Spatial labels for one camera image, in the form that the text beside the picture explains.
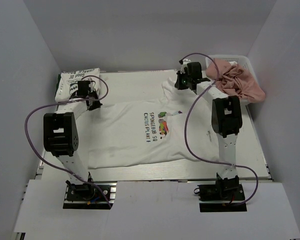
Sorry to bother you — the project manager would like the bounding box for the pink t-shirt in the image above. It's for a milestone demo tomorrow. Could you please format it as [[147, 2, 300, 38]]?
[[205, 58, 266, 103]]

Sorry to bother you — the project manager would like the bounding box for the white graphic t-shirt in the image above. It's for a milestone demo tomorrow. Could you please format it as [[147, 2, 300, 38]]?
[[88, 79, 219, 169]]

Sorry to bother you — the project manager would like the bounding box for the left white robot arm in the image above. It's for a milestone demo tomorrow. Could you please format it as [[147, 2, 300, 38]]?
[[43, 75, 102, 200]]

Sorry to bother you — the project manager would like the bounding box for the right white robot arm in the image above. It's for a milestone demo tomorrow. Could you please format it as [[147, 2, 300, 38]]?
[[174, 58, 243, 200]]

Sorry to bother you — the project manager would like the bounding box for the folded white Charlie Brown t-shirt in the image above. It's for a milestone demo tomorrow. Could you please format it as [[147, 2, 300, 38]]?
[[54, 67, 102, 103]]

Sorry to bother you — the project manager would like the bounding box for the white plastic basket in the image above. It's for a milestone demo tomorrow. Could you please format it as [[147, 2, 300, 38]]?
[[205, 54, 259, 106]]

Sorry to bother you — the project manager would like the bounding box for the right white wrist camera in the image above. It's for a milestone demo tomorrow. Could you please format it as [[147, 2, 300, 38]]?
[[179, 58, 192, 74]]

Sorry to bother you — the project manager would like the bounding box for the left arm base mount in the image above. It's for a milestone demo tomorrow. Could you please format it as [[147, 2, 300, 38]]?
[[63, 180, 117, 210]]

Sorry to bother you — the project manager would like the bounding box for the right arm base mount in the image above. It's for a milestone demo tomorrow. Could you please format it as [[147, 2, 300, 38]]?
[[193, 176, 247, 213]]

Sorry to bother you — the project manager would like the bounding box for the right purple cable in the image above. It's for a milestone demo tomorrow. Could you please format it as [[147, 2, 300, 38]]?
[[179, 52, 260, 207]]

